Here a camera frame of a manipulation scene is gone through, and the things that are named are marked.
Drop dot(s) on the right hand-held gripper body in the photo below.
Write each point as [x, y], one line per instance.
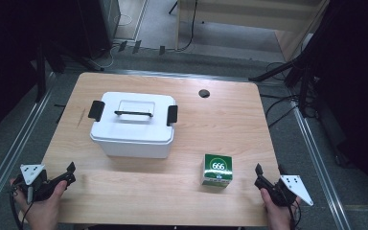
[295, 187]

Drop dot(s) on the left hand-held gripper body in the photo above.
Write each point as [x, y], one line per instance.
[32, 174]

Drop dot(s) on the green and white carton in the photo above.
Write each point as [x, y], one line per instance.
[217, 172]

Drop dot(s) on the white plastic storage box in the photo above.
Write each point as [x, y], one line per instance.
[134, 149]

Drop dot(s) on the white lid with black latches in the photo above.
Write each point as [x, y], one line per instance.
[134, 131]

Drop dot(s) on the person's right hand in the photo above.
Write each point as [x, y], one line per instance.
[279, 217]

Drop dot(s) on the person's left hand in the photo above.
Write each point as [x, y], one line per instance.
[43, 212]

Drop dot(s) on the black metal stand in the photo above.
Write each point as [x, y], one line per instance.
[40, 73]
[300, 64]

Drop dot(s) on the dark curtain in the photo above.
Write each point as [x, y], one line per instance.
[3, 64]
[357, 96]

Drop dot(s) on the black tape strip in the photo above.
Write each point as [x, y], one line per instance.
[162, 50]
[136, 47]

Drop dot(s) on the black cabinet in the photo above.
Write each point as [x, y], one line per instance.
[99, 25]

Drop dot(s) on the light wooden bench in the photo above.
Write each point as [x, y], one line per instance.
[252, 14]

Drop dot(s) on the metal floor rail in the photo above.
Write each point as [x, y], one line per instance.
[185, 76]
[319, 166]
[12, 153]

